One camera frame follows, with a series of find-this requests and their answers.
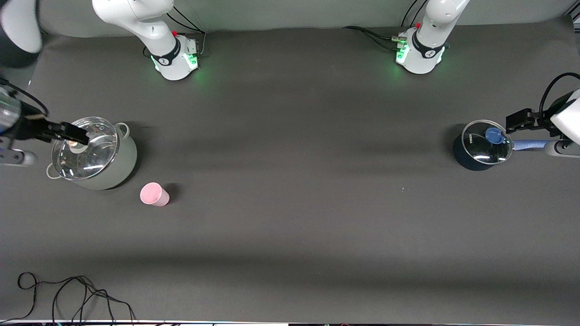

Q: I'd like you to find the thin black cable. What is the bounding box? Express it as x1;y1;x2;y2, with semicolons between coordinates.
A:
0;272;136;325

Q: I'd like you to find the glass lid with blue knob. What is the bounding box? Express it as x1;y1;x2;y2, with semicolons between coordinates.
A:
461;120;513;164

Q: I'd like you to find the pink plastic cup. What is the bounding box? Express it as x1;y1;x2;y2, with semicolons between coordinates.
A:
140;182;170;207

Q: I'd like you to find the dark blue saucepan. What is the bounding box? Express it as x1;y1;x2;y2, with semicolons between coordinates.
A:
453;120;550;171

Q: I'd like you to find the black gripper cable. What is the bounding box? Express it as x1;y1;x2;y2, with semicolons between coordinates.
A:
539;72;580;120
0;77;49;116

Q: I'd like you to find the black arm base cable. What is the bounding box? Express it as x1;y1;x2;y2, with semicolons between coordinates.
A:
342;26;406;51
401;0;429;29
165;7;207;57

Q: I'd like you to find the sage green cooking pot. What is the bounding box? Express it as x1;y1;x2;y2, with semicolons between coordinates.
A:
45;117;138;191

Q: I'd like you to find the glass lid with copper knob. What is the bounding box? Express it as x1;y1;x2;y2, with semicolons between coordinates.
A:
51;117;119;181

